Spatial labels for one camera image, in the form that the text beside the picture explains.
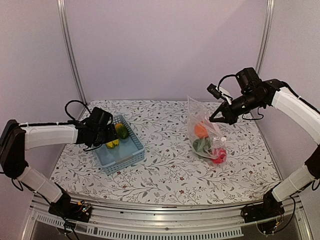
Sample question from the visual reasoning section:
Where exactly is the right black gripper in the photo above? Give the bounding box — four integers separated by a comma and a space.
209, 91, 264, 125

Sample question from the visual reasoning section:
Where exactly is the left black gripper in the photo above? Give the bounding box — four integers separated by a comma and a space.
93, 123, 119, 147

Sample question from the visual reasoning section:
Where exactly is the yellow toy banana bunch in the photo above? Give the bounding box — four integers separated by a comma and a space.
105, 139, 120, 149

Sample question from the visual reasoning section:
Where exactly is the orange toy fruit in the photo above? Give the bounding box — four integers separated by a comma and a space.
194, 121, 209, 139

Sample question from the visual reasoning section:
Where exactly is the green orange toy mango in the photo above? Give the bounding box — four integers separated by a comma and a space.
115, 123, 130, 140

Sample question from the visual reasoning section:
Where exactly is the clear zip top bag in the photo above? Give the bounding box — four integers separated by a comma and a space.
187, 96, 227, 165

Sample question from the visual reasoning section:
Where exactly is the green toy watermelon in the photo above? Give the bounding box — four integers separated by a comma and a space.
192, 137, 213, 158

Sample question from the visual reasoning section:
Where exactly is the red toy apple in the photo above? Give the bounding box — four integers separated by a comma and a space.
210, 148, 227, 164

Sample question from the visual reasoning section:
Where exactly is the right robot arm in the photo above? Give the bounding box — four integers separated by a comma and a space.
207, 67, 320, 218

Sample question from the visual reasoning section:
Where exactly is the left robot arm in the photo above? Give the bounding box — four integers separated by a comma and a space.
0, 107, 117, 217

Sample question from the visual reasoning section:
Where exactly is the light blue plastic basket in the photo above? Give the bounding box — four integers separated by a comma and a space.
93, 114, 145, 175

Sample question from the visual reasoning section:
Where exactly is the floral table cloth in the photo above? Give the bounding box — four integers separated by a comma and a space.
50, 100, 281, 205

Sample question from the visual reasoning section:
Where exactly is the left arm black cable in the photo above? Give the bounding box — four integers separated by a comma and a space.
63, 99, 91, 123

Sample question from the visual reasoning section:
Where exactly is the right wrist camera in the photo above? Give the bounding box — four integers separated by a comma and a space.
206, 83, 233, 105

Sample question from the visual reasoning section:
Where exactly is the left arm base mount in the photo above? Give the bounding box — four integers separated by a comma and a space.
48, 189, 92, 223

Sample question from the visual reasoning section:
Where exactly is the front aluminium rail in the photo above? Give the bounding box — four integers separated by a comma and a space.
20, 194, 313, 240

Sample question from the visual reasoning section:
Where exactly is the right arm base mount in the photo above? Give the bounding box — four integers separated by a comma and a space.
240, 190, 285, 235

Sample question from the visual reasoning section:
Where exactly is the right aluminium frame post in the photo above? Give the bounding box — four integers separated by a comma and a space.
255, 0, 275, 74

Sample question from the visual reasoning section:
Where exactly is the aluminium frame post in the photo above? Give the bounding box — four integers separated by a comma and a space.
255, 0, 275, 74
56, 0, 87, 104

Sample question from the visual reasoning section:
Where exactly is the left aluminium frame post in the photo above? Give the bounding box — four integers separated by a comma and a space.
56, 0, 87, 104

